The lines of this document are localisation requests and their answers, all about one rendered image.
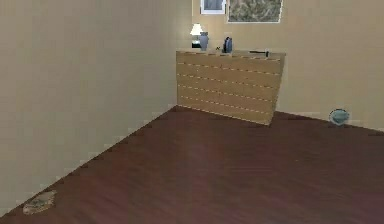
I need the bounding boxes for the light wooden chest of drawers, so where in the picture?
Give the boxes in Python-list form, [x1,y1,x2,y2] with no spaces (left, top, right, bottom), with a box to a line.
[175,48,287,127]

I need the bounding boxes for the grey blue vase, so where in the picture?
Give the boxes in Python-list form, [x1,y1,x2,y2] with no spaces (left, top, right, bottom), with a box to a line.
[198,31,210,52]

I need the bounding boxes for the dark blue upright object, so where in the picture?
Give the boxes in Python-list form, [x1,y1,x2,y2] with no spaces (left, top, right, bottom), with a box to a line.
[222,36,234,54]

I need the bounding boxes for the white shade table lamp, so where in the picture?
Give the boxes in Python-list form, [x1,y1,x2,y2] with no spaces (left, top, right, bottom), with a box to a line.
[189,23,205,50]

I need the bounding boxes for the small dark flat object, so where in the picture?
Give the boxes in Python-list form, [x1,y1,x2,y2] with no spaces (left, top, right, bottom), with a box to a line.
[248,49,271,58]

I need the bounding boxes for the small white framed picture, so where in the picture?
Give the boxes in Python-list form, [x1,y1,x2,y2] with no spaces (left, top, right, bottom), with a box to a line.
[200,0,227,15]

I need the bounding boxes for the large white framed picture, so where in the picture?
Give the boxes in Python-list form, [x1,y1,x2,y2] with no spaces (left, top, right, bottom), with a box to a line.
[227,0,284,24]

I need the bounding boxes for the beige mottled floor cloth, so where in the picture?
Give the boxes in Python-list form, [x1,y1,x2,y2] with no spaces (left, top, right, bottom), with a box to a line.
[22,189,58,216]

